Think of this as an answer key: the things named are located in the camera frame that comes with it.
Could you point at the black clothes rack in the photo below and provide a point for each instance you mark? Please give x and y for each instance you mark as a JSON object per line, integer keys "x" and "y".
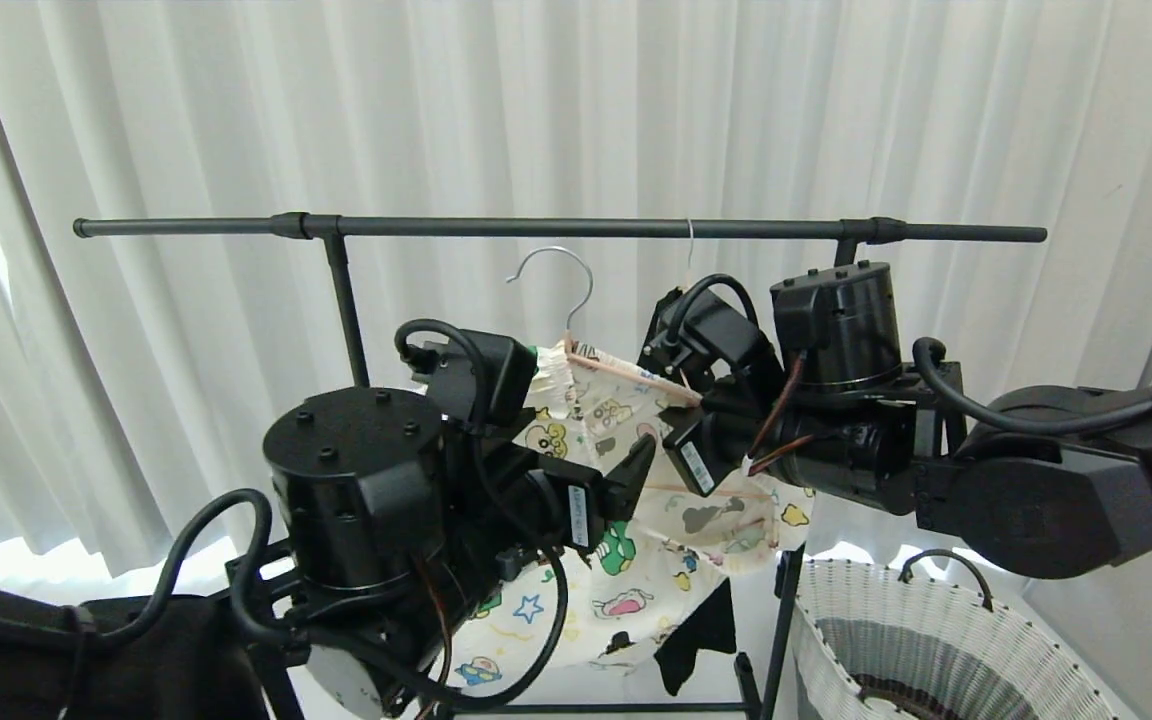
{"x": 536, "y": 227}

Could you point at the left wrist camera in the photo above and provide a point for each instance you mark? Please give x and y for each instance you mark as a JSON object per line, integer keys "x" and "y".
{"x": 486, "y": 370}

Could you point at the white curtain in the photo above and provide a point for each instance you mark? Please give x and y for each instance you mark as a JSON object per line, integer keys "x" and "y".
{"x": 236, "y": 120}

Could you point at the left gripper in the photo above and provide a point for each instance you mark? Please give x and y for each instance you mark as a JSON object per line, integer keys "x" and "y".
{"x": 536, "y": 510}

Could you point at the black garment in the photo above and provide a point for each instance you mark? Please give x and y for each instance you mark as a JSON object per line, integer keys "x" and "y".
{"x": 696, "y": 640}

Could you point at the pink clothes hanger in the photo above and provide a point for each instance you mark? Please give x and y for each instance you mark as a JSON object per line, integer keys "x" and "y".
{"x": 689, "y": 260}
{"x": 626, "y": 373}

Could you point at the cream printed garment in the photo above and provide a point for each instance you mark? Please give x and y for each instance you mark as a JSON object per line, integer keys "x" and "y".
{"x": 626, "y": 590}

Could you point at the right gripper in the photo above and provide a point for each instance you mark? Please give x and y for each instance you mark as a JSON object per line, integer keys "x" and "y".
{"x": 836, "y": 450}

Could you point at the white laundry basket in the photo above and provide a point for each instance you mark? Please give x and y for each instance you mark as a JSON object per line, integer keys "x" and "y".
{"x": 836, "y": 620}

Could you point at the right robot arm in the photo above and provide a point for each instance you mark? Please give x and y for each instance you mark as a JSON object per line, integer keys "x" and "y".
{"x": 1036, "y": 510}

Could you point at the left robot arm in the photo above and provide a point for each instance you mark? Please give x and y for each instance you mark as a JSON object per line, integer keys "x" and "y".
{"x": 356, "y": 470}

